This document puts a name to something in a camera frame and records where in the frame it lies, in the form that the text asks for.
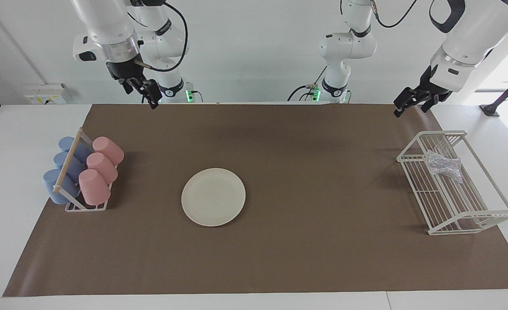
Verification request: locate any white wooden cup rack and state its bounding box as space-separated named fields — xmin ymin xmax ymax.
xmin=53 ymin=127 xmax=118 ymax=212

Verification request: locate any clear plastic wrapper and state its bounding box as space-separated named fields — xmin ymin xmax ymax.
xmin=425 ymin=150 xmax=464 ymax=184

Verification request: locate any black left base cable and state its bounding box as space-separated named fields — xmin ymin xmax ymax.
xmin=287 ymin=65 xmax=328 ymax=102

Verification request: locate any pink plastic cup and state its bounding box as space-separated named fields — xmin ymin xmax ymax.
xmin=92 ymin=136 xmax=125 ymax=166
xmin=86 ymin=152 xmax=118 ymax=185
xmin=78 ymin=169 xmax=111 ymax=206

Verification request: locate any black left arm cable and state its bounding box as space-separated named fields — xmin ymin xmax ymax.
xmin=370 ymin=0 xmax=418 ymax=28

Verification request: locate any white wire dish rack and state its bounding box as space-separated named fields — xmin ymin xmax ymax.
xmin=396 ymin=130 xmax=508 ymax=236

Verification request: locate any blue plastic cup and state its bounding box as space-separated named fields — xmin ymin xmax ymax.
xmin=53 ymin=152 xmax=86 ymax=182
xmin=58 ymin=136 xmax=93 ymax=164
xmin=43 ymin=169 xmax=81 ymax=205

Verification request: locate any black angled stand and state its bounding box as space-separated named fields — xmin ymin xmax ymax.
xmin=479 ymin=70 xmax=508 ymax=117

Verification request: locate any white wall socket box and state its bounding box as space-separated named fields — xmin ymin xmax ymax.
xmin=25 ymin=84 xmax=69 ymax=105

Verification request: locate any brown table mat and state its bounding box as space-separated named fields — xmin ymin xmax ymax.
xmin=3 ymin=103 xmax=508 ymax=298

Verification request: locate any cream round plate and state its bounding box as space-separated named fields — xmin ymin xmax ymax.
xmin=181 ymin=168 xmax=246 ymax=227

